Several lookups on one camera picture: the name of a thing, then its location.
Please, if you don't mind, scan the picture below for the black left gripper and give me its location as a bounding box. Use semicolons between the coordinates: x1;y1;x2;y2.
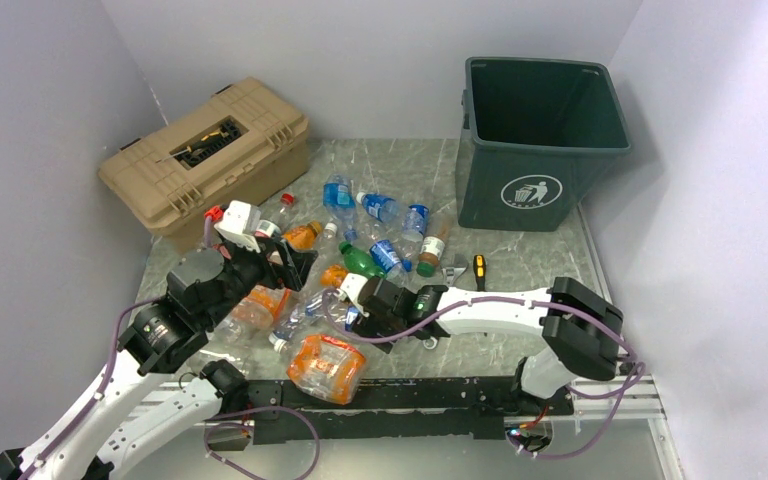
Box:
202;232;318;327

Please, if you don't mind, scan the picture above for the crushed clear blue label bottle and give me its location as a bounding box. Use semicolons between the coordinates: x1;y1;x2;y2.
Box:
268;290;360;353

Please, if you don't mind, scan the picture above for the blue label pepsi bottle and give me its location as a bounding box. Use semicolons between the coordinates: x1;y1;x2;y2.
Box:
369;239;409;283

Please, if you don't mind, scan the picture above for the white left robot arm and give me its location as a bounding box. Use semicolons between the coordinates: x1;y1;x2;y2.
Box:
0;235;318;479

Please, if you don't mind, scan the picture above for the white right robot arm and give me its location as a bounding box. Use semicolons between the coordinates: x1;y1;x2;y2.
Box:
338;274;624;415

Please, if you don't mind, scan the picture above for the dark green trash bin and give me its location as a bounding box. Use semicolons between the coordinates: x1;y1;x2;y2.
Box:
455;57;632;232

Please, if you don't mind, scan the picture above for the orange juice bottle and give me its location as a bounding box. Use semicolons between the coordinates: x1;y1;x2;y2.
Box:
282;221;323;251

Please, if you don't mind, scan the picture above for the small orange bottle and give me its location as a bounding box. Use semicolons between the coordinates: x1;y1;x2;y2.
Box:
319;264;349;288

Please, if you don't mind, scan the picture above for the red cap clear bottle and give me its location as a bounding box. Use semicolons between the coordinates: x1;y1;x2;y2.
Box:
270;192;295;226

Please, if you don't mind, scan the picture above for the green plastic bottle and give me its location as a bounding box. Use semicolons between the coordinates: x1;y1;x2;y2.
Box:
338;241;386;278

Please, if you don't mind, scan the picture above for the large orange label bottle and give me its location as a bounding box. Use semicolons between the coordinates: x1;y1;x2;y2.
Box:
213;285;293;343

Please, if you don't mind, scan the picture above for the brown coffee bottle green cap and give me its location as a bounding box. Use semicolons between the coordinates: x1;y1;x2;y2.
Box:
416;222;452;277

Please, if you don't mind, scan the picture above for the blue tinted water bottle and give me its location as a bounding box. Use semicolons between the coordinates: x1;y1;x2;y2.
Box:
322;174;358;243

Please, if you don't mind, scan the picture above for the crushed orange label jug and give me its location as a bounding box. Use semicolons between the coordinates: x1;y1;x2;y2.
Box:
286;334;367;405

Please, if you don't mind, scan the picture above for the small blue label bottle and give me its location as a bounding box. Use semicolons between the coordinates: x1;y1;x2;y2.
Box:
401;203;429;242

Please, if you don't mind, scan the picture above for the blue label water bottle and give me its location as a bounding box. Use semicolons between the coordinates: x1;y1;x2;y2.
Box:
356;191;401;224

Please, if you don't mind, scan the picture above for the yellow black screwdriver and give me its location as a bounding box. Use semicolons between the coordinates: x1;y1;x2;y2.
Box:
473;254;487;292

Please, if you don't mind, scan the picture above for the tan plastic toolbox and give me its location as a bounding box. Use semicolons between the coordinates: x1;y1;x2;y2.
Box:
98;77;310;249

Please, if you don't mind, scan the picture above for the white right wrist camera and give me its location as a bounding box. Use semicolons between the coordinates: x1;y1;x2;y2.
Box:
337;273;368;316

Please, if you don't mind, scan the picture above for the red handled adjustable wrench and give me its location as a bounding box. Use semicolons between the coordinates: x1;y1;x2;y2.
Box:
422;254;469;350

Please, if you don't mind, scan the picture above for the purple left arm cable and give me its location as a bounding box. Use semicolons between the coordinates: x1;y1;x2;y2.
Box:
16;298;173;480

